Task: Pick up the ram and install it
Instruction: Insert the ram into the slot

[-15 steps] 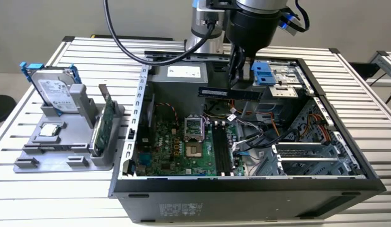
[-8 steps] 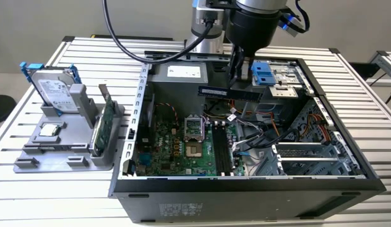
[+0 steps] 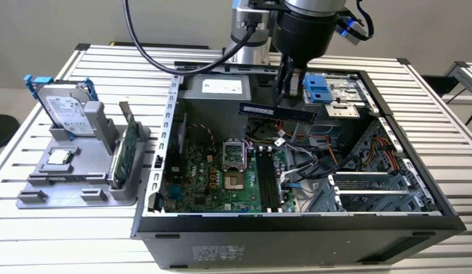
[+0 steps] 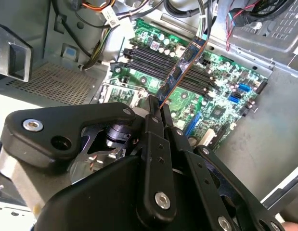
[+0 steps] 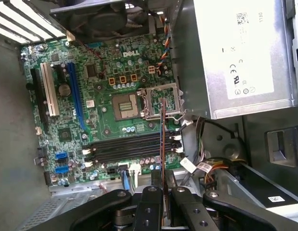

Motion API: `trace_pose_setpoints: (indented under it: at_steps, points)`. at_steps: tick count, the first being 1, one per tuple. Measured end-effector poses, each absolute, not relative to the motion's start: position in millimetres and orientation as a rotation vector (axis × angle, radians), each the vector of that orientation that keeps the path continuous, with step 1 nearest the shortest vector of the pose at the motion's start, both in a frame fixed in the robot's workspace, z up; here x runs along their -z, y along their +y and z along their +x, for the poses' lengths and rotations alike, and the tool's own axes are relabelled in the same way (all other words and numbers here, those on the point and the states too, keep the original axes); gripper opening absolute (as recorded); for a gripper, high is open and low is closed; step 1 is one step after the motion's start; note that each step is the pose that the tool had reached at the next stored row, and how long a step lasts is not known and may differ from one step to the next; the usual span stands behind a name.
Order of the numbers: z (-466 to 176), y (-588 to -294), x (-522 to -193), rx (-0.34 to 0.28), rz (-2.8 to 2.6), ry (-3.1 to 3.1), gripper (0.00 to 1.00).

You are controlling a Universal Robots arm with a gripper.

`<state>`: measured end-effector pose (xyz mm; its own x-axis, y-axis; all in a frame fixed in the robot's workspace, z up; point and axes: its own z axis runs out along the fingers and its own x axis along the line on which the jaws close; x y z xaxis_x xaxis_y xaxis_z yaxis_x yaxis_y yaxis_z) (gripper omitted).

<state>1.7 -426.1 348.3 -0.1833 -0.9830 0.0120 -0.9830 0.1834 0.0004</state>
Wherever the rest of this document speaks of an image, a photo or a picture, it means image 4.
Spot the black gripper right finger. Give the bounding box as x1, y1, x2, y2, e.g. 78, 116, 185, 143
162, 104, 288, 231

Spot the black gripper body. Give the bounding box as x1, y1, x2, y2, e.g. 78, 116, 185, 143
34, 154, 212, 231

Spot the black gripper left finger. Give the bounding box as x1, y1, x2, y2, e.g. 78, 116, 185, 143
4, 95, 178, 225

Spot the blue RAM stick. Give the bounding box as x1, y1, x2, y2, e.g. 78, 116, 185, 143
156, 36, 208, 108

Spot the person hand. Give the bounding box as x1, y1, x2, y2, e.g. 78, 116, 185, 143
281, 220, 298, 231

